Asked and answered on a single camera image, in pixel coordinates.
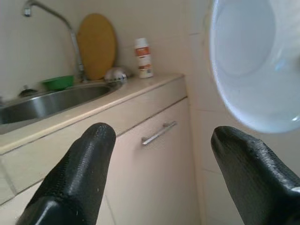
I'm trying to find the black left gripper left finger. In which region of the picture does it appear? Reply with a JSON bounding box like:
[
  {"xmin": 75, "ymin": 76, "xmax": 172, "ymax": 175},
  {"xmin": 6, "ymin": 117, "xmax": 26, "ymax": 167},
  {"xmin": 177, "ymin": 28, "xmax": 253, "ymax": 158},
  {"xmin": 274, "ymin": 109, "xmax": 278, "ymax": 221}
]
[{"xmin": 15, "ymin": 122, "xmax": 117, "ymax": 225}]

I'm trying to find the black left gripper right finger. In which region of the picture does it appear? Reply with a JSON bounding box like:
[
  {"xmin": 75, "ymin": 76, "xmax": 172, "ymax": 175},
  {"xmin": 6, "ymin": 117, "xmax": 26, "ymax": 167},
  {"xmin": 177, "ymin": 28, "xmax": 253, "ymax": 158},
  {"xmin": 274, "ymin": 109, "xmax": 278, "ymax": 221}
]
[{"xmin": 210, "ymin": 126, "xmax": 300, "ymax": 225}]

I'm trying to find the white floral plate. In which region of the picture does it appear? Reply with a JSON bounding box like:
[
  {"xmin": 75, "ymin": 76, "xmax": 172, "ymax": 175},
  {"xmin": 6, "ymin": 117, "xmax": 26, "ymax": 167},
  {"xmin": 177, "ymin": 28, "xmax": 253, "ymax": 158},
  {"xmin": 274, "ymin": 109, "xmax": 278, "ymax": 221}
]
[{"xmin": 203, "ymin": 0, "xmax": 300, "ymax": 134}]

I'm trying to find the beige kitchen cabinet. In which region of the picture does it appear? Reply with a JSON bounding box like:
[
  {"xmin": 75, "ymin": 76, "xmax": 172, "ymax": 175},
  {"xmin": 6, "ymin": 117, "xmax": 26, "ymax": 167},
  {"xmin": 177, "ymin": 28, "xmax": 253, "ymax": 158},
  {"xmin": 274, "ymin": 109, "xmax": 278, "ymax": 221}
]
[{"xmin": 0, "ymin": 73, "xmax": 202, "ymax": 225}]

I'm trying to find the stainless steel double sink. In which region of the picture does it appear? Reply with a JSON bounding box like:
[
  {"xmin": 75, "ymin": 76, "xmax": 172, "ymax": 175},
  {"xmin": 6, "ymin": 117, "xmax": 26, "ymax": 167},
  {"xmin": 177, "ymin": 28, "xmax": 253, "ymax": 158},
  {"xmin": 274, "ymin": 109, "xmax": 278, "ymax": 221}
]
[{"xmin": 0, "ymin": 81, "xmax": 124, "ymax": 135}]

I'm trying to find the black sink plug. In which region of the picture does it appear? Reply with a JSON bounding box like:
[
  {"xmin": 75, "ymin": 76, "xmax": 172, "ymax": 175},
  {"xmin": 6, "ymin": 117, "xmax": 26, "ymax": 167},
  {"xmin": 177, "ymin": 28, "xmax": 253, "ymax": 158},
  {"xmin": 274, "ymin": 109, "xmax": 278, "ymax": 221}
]
[{"xmin": 18, "ymin": 85, "xmax": 38, "ymax": 97}]

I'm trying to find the green plastic bowl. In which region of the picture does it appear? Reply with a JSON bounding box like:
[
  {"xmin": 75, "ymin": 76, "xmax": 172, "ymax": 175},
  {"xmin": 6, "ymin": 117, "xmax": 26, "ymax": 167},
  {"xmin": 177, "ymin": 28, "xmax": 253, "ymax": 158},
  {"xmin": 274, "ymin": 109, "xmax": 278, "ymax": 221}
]
[{"xmin": 41, "ymin": 75, "xmax": 75, "ymax": 91}]

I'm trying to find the shiny steel bowl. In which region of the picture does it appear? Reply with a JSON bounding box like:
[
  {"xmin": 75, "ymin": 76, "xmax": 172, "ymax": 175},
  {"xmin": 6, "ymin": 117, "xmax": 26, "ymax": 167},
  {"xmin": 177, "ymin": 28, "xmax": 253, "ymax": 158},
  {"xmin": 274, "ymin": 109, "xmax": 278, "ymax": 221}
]
[{"xmin": 104, "ymin": 67, "xmax": 133, "ymax": 83}]

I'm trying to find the thin steel gooseneck faucet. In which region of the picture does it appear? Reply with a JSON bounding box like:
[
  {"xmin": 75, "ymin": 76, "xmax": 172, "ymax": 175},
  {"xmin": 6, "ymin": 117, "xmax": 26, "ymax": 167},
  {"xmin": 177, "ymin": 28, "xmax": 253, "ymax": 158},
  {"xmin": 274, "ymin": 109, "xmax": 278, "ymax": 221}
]
[{"xmin": 22, "ymin": 0, "xmax": 89, "ymax": 83}]

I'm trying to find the round wooden cutting board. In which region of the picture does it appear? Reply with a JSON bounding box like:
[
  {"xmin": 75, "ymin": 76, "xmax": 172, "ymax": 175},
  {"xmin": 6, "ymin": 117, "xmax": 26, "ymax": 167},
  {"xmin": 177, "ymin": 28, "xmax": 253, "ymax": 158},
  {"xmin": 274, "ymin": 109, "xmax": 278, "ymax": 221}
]
[{"xmin": 76, "ymin": 13, "xmax": 117, "ymax": 81}]

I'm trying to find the white bottle orange label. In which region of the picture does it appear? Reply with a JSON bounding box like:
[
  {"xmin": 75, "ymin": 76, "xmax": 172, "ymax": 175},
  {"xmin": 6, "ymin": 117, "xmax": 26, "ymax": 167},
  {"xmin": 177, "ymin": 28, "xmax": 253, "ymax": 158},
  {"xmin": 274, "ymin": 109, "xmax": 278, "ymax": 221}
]
[{"xmin": 134, "ymin": 37, "xmax": 154, "ymax": 79}]

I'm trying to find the steel cabinet bar handle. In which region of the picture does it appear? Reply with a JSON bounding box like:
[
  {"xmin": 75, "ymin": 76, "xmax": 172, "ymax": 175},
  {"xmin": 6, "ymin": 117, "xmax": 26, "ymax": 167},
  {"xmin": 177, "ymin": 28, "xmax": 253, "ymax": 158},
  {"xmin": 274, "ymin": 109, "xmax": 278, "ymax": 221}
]
[{"xmin": 141, "ymin": 120, "xmax": 178, "ymax": 146}]

